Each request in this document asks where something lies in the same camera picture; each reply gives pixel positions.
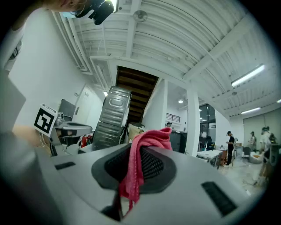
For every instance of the round ceiling fixture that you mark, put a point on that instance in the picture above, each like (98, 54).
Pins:
(140, 15)

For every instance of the grey metal washing machine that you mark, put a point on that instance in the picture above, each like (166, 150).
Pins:
(105, 136)
(115, 105)

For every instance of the long tube ceiling light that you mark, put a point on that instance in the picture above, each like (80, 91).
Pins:
(248, 75)
(250, 110)

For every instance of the white door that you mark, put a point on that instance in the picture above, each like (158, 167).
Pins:
(86, 103)

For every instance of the dark wooden staircase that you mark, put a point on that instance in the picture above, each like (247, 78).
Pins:
(138, 88)

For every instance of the red fire extinguisher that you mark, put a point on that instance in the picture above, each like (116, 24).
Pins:
(84, 140)

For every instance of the dark metal railing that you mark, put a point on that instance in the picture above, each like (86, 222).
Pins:
(173, 117)

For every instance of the red cloth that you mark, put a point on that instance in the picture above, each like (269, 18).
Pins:
(151, 137)

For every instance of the black head-worn camera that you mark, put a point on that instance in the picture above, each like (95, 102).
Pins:
(102, 9)

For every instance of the person's left forearm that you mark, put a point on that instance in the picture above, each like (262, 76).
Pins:
(26, 135)

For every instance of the person's head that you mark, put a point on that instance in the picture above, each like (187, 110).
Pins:
(63, 4)

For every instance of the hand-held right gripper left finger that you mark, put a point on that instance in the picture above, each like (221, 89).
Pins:
(76, 175)

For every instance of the tall black appliance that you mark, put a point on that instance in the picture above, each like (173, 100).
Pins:
(177, 140)

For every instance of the white table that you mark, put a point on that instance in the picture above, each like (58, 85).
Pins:
(208, 154)

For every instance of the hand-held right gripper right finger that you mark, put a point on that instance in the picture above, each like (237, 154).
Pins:
(186, 175)

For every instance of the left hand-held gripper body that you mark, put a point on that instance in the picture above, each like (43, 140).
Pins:
(45, 119)

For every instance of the person's left hand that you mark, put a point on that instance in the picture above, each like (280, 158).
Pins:
(65, 132)

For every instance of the grey metal panel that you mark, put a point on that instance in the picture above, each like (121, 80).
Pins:
(67, 108)

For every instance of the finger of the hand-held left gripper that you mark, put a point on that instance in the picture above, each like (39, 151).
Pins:
(76, 127)

